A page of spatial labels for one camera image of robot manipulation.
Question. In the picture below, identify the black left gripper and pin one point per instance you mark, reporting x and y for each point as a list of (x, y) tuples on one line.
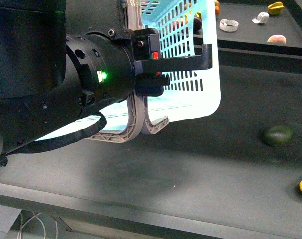
[(108, 73)]

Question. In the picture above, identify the light blue plastic basket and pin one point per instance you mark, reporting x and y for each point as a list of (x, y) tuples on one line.
[(156, 29)]

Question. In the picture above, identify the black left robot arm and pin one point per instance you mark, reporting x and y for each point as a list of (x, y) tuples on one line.
[(63, 60)]

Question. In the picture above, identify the green mango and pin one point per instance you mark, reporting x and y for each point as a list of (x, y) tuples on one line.
[(277, 136)]

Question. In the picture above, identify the dark purple plum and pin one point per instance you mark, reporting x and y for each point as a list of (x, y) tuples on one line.
[(197, 24)]

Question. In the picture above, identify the orange persimmon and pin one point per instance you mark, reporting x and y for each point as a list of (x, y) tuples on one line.
[(217, 11)]

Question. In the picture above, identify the pale peach front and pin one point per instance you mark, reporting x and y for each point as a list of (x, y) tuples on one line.
[(280, 39)]

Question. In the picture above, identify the yellow star fruit right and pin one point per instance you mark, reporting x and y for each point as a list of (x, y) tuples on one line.
[(275, 8)]

